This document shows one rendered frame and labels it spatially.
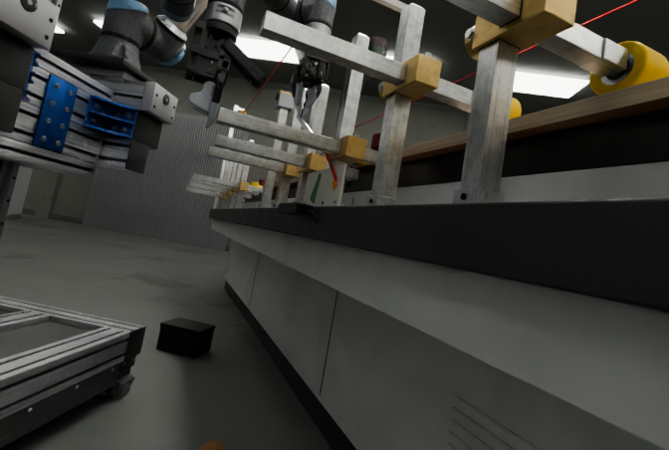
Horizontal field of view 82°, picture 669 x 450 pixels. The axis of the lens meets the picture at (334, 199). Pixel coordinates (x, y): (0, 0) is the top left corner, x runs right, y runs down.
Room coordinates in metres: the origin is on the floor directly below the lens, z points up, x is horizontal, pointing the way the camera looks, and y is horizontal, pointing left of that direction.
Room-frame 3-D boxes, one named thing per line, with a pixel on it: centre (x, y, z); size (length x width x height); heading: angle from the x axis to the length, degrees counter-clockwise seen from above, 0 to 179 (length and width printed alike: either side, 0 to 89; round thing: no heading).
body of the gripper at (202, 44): (0.79, 0.31, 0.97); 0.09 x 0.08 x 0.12; 112
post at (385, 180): (0.73, -0.09, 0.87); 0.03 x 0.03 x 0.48; 22
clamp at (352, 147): (0.94, -0.01, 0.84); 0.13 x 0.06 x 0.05; 22
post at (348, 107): (0.96, 0.00, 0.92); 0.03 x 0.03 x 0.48; 22
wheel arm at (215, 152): (1.36, 0.24, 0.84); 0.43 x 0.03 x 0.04; 112
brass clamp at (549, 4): (0.48, -0.19, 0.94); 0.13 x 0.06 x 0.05; 22
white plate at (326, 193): (0.98, 0.04, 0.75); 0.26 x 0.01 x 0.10; 22
